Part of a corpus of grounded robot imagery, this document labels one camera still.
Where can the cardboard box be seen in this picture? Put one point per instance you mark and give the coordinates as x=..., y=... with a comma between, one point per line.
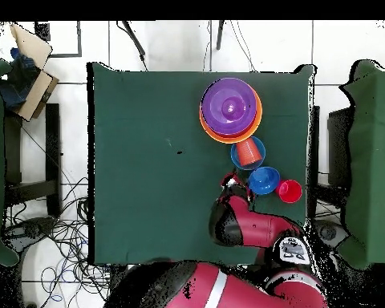
x=38, y=93

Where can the large yellow bowl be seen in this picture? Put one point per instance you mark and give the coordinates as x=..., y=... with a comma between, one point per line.
x=258, y=118

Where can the blue bag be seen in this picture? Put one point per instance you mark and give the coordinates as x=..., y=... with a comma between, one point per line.
x=19, y=83

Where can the orange cup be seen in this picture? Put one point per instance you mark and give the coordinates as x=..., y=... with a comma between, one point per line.
x=248, y=152

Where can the black tripod leg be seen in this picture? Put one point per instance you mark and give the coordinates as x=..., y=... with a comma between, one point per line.
x=220, y=35
x=134, y=38

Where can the black chair base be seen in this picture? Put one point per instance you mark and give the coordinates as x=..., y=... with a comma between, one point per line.
x=32, y=229

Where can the dark green table cloth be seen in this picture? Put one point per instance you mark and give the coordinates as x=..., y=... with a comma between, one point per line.
x=131, y=128

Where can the red cup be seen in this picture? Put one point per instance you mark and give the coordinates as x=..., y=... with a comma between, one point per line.
x=290, y=192

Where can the small light blue bowl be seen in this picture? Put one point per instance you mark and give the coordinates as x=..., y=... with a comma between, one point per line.
x=235, y=158

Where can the purple bowl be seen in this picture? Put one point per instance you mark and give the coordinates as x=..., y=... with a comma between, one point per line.
x=211, y=109

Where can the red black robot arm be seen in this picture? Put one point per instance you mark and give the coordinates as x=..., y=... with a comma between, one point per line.
x=253, y=224

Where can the black stool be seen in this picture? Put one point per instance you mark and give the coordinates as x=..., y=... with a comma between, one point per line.
x=53, y=144

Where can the wide orange bowl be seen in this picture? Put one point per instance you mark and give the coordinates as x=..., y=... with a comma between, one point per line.
x=226, y=137

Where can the black computer case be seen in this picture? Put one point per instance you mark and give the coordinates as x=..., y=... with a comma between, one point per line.
x=338, y=147

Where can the black floor frame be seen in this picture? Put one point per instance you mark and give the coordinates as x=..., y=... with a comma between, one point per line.
x=79, y=41

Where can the small dark blue bowl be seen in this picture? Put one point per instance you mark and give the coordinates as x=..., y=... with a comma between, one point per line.
x=263, y=181

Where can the purple cup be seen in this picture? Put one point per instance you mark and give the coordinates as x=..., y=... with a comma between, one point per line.
x=230, y=107

